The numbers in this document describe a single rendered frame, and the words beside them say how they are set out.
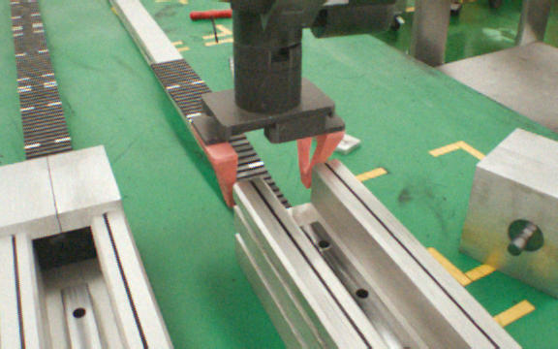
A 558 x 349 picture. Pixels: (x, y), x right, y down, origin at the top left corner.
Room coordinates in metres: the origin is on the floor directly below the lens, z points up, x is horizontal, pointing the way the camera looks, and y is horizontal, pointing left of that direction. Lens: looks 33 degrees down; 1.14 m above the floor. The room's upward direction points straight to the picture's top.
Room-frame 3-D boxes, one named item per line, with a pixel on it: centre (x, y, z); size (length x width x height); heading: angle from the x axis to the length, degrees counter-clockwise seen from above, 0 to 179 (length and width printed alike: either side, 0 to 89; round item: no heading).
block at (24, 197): (0.38, 0.20, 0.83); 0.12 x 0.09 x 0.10; 114
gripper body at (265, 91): (0.46, 0.01, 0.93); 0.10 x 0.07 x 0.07; 114
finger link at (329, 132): (0.47, -0.01, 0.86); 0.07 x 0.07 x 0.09; 24
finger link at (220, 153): (0.45, 0.03, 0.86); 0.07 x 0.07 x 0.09; 24
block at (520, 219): (0.41, -0.22, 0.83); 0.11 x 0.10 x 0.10; 138
